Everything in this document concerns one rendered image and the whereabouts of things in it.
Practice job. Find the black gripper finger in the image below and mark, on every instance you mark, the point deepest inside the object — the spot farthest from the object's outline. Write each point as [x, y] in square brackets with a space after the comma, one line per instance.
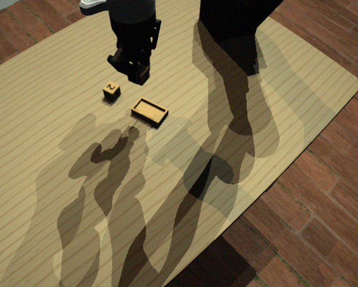
[121, 62]
[146, 52]

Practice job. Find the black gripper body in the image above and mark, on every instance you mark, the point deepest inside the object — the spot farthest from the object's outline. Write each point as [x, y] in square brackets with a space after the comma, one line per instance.
[128, 34]

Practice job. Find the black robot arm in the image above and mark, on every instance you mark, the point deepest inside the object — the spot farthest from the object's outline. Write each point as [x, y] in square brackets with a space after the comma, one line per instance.
[123, 11]

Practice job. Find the tan shallow rectangular tray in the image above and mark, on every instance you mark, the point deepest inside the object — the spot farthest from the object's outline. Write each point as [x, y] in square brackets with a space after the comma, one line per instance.
[149, 111]

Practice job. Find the tan wooden cube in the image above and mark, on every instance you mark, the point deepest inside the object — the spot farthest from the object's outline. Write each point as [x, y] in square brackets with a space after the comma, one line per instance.
[144, 73]
[111, 91]

